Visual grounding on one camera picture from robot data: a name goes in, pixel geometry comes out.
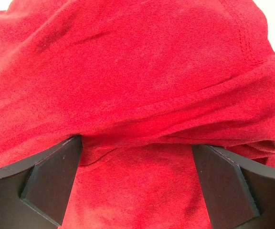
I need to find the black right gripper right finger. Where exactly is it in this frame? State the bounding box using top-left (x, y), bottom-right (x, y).
top-left (192, 145), bottom-right (275, 229)

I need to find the dark red t shirt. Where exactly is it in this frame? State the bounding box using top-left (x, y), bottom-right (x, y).
top-left (0, 0), bottom-right (275, 229)

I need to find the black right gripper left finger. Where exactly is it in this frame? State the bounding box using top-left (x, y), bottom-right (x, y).
top-left (0, 135), bottom-right (82, 229)

